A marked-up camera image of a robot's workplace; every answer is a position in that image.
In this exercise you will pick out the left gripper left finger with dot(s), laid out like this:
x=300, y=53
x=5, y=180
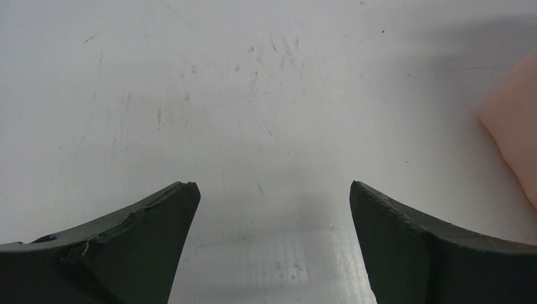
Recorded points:
x=127, y=256

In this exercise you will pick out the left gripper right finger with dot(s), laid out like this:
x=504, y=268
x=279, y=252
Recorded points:
x=412, y=257

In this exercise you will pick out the pink plastic bin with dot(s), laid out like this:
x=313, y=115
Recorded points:
x=509, y=115

